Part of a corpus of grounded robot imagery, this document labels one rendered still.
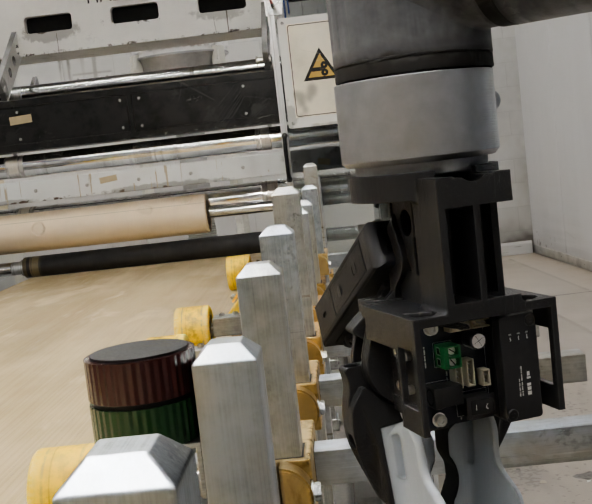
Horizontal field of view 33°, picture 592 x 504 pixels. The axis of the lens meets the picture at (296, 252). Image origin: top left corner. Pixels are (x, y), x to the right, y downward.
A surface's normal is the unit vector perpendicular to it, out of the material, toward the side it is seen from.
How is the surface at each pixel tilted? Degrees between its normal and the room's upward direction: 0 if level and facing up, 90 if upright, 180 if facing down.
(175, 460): 45
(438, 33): 90
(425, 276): 90
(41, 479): 51
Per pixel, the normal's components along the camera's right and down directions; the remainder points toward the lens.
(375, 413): 0.30, 0.06
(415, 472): -0.94, 0.18
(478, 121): 0.57, 0.03
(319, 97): -0.04, 0.11
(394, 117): -0.43, 0.14
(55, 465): -0.11, -0.77
